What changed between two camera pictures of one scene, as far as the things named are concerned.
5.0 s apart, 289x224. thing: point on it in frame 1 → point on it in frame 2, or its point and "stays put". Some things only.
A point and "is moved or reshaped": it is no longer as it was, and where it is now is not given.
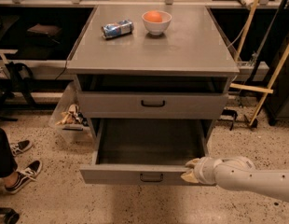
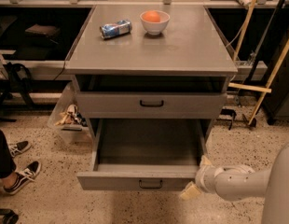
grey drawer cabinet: x=152 y=62 stays put
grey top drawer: x=153 y=105 stays put
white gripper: x=201 y=171 → x=202 y=176
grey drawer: x=144 y=151 is moved or reshaped
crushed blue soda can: x=120 y=28 stays put
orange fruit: x=153 y=17 stays put
